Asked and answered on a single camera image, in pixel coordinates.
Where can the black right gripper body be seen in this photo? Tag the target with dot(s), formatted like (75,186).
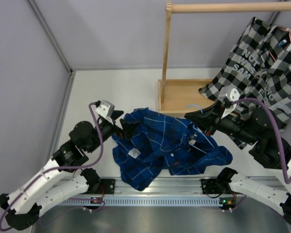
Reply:
(235,129)

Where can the black white checkered shirt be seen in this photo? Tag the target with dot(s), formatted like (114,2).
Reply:
(250,70)

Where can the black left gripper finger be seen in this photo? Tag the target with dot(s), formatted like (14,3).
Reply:
(117,114)
(128,128)

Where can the aluminium frame post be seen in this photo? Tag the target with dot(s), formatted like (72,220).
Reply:
(67,88)

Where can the pink wire hanger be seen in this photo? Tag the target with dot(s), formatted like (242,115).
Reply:
(280,43)

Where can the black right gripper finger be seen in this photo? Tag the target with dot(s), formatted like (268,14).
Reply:
(215,109)
(206,121)

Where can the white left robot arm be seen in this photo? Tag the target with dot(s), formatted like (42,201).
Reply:
(63,176)

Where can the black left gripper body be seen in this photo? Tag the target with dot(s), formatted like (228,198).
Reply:
(107,130)

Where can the wooden clothes rack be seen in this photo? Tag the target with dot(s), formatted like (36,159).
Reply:
(175,94)

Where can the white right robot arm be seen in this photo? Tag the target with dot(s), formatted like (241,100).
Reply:
(273,153)

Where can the aluminium mounting rail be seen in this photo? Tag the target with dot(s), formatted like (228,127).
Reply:
(170,185)

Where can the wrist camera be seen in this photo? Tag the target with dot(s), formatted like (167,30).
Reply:
(104,109)
(227,96)

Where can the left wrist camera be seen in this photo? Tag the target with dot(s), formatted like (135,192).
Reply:
(104,109)

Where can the slotted grey cable duct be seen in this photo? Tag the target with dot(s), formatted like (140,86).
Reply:
(196,201)

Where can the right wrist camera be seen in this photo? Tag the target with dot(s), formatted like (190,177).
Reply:
(227,96)

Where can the light blue wire hanger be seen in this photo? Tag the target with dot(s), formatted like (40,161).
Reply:
(196,129)

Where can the blue plaid shirt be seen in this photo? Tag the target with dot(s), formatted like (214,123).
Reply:
(164,143)

